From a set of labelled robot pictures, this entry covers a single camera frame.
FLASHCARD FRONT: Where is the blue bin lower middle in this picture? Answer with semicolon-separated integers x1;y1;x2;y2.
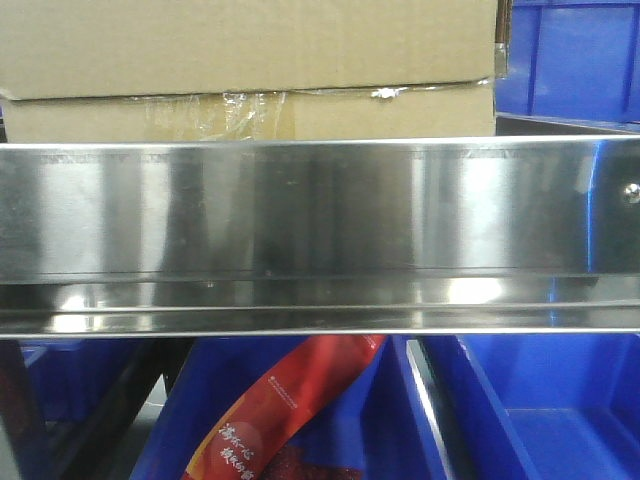
131;336;445;479

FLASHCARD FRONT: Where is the blue bin upper right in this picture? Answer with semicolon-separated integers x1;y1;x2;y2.
496;1;639;123

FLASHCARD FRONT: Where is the brown cardboard carton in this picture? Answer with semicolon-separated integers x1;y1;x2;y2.
1;1;511;143

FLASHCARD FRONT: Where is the blue bin lower right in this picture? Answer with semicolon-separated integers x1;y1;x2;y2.
422;334;639;479

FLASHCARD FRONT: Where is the red snack bag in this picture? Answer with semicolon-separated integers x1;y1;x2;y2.
182;334;387;479

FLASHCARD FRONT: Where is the blue bin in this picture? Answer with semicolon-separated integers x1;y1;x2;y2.
422;334;639;479
20;339;141;422
496;1;639;123
131;336;445;479

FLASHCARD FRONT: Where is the stainless steel shelf rail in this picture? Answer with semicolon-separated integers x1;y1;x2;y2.
1;135;639;338

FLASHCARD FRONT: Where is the blue bin lower left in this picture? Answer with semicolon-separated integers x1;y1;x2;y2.
20;339;141;422

